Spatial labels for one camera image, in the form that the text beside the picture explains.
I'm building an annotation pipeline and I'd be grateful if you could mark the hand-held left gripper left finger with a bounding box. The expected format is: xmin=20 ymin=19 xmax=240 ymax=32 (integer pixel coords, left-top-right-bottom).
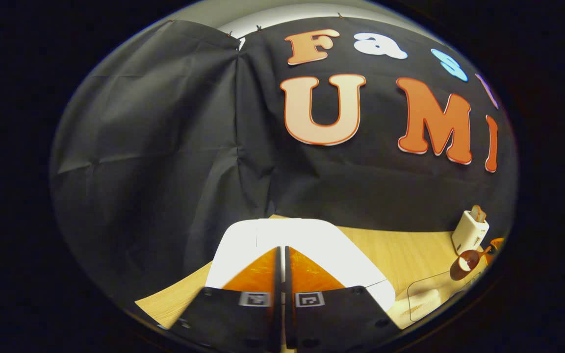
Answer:
xmin=165 ymin=245 xmax=283 ymax=353

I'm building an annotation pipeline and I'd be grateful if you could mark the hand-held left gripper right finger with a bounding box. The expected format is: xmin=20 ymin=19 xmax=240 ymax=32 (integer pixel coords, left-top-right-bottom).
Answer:
xmin=284 ymin=245 xmax=407 ymax=353

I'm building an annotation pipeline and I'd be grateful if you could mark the brown wooden spoon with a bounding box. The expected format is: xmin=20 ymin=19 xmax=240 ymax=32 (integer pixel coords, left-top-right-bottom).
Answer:
xmin=449 ymin=245 xmax=494 ymax=281

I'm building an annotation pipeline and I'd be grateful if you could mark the white rice cooker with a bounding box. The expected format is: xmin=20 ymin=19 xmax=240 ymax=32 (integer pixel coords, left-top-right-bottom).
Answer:
xmin=205 ymin=218 xmax=396 ymax=314

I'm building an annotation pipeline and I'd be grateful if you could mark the clear plastic rice container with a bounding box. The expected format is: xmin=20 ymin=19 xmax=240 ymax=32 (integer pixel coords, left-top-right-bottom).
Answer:
xmin=407 ymin=267 xmax=480 ymax=323

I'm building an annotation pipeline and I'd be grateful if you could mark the white toaster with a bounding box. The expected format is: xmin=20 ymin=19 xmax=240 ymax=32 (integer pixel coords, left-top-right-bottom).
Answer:
xmin=452 ymin=210 xmax=490 ymax=255

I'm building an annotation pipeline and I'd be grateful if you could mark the black backdrop cloth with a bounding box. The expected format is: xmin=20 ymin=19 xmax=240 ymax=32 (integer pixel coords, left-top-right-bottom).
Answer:
xmin=50 ymin=17 xmax=517 ymax=304

